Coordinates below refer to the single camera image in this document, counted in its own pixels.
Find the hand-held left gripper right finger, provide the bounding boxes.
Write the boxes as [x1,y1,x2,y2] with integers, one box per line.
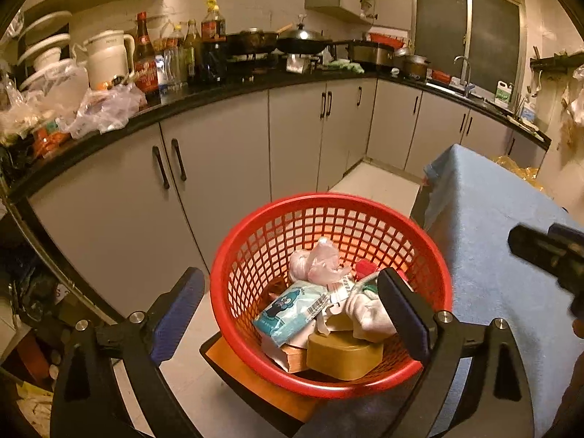
[377,267,535,438]

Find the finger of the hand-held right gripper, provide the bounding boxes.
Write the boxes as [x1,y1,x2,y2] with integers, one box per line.
[508,223,555,264]

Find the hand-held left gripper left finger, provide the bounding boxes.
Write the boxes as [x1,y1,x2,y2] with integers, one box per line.
[49,266,206,438]

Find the striped white paper bag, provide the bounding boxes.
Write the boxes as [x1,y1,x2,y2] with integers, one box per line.
[317,271,397,343]

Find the brown tape roll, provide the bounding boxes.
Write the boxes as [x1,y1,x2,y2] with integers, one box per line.
[306,328,384,381]

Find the blue tissue pack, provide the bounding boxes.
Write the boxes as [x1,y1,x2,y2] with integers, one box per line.
[252,281,336,347]

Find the orange medicine box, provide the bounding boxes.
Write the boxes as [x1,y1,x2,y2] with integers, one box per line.
[260,333,315,375]

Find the red plastic basket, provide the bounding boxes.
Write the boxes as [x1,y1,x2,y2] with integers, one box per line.
[209,193,454,400]

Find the person's right forearm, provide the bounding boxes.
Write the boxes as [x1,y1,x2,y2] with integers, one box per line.
[536,349,584,438]

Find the blue tablecloth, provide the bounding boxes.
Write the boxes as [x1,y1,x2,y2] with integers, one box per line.
[301,143,584,438]

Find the yellow plastic bag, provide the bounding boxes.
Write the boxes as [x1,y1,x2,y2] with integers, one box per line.
[490,155,546,193]

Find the hanging plastic bag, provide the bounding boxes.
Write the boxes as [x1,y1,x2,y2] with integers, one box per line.
[559,66,584,147]

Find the white detergent jug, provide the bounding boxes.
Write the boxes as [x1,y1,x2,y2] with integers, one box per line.
[495,80,514,111]

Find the grey kitchen base cabinets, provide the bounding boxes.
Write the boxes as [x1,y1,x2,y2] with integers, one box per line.
[27,77,548,320]

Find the metal sink faucet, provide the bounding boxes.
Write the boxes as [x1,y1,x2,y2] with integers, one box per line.
[453,55,476,99]

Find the metal cooking pot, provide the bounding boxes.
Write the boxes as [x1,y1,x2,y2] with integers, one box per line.
[394,48,431,78]

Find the orange food packets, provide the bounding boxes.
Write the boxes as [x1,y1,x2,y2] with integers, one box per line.
[31,121,74,159]

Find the crumpled clear plastic bags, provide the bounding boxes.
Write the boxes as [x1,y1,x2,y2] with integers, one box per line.
[27,59,147,141]

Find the black kitchen countertop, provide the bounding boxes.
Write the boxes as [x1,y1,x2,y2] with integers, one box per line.
[0,66,553,206]

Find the kitchen window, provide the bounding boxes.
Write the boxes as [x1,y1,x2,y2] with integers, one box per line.
[413,0,523,101]

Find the rice cooker pot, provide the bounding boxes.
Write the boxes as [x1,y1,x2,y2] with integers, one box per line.
[349,40,398,72]

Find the red plastic basin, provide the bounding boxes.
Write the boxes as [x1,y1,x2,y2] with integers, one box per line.
[369,32,407,49]

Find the green vegetables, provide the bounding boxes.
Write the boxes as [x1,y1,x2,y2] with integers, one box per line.
[326,58,366,75]

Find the clear plastic bottle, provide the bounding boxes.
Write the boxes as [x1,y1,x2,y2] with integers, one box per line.
[162,25,188,91]

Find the brown sauce bottle red label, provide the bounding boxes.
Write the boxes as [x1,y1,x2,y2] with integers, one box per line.
[132,11,160,99]

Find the cooking oil bottle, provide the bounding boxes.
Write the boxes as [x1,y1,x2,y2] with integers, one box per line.
[182,19,204,85]

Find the gas stove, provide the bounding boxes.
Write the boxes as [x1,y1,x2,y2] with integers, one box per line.
[226,52,326,77]

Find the white electric kettle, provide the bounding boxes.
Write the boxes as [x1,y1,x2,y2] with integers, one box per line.
[84,30,137,91]

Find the yellow cap cola bottle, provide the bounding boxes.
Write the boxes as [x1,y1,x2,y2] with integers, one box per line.
[201,0,228,84]

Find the dark frying pan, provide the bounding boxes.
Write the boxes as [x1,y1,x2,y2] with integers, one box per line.
[227,27,279,56]

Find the lidded black wok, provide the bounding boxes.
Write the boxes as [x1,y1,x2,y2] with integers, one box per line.
[276,15,337,56]

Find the stack of white plates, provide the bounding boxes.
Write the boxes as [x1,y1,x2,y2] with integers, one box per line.
[16,9,74,93]

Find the wooden chair black frame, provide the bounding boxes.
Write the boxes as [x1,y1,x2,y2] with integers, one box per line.
[199,331,329,438]

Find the black wall rack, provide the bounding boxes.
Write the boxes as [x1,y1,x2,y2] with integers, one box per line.
[529,52,584,74]

